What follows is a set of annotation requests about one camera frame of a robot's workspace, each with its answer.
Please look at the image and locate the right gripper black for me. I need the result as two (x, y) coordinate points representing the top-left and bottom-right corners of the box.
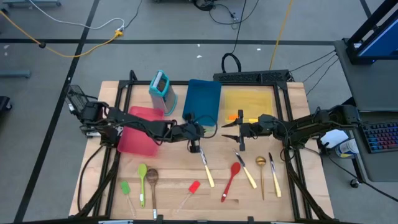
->
(221, 110), (277, 152)

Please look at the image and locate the yellow translucent plastic bin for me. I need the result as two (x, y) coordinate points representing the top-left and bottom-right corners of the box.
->
(223, 89), (274, 124)

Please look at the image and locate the blue plastic bin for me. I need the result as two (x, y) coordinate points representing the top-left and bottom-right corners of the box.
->
(182, 78), (223, 128)

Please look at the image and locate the red silicone spoon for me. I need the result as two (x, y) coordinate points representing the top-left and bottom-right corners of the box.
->
(220, 161), (242, 203)

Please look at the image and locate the gold metal spoon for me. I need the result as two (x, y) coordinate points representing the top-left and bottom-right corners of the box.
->
(255, 156), (267, 202)

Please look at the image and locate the cream-handled knife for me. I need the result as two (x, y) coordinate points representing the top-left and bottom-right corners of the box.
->
(200, 148), (216, 189)
(268, 152), (282, 198)
(233, 149), (258, 190)

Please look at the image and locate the red translucent plastic bin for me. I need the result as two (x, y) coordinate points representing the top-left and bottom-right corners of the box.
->
(117, 105), (165, 157)

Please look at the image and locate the red silicone spatula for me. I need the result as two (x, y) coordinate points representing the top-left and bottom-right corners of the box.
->
(175, 180), (201, 214)

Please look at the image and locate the dark wooden spoon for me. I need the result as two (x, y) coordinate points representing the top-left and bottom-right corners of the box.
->
(145, 168), (160, 220)

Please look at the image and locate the green silicone spoon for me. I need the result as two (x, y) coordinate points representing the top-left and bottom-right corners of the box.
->
(137, 163), (149, 208)

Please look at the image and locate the green silicone spatula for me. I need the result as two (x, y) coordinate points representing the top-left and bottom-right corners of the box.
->
(120, 180), (137, 218)

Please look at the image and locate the black perforated box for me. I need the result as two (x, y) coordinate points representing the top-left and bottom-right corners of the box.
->
(213, 69), (290, 84)

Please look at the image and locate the white paper sheet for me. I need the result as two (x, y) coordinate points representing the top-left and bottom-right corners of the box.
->
(320, 129), (349, 149)

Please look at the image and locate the white bottle with label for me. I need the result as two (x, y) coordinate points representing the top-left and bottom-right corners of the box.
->
(335, 138), (360, 159)

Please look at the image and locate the black mesh controller box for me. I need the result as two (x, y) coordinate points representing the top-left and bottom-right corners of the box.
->
(64, 84), (94, 114)

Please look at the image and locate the backlit rainbow keyboard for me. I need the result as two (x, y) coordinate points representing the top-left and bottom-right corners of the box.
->
(362, 121), (398, 154)

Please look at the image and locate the grey computer cart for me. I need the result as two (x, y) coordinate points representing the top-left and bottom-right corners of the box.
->
(334, 39), (398, 183)

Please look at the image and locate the monitor with black stand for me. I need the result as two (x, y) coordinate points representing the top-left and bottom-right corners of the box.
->
(346, 0), (398, 65)

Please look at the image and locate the grey floor bar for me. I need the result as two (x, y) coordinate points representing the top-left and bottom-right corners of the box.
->
(0, 70), (32, 79)

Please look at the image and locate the black caster wheel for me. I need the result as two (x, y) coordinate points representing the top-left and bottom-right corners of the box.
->
(0, 95), (13, 112)

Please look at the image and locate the teal-handled metal box grater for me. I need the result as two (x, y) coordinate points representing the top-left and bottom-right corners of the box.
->
(148, 69), (178, 116)

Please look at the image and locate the black aluminium table frame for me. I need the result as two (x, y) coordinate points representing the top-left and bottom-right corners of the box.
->
(73, 69), (335, 223)

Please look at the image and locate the black cable with coil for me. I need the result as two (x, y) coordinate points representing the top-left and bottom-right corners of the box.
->
(221, 0), (249, 74)

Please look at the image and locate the thin black cable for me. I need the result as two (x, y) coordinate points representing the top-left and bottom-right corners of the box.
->
(302, 54), (338, 83)
(305, 58), (340, 96)
(289, 49), (337, 73)

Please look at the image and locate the long yellow cable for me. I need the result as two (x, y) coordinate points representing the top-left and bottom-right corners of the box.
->
(269, 0), (295, 71)

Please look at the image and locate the yellow cable with plug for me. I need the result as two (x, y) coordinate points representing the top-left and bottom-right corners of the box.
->
(0, 9), (124, 59)

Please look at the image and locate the white cable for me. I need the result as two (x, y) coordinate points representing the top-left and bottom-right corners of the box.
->
(28, 0), (126, 31)

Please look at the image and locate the black cable bundle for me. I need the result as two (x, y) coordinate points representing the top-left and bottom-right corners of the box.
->
(192, 0), (261, 30)

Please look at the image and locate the black floor cable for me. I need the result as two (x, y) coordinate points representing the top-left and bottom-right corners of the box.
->
(357, 180), (398, 203)

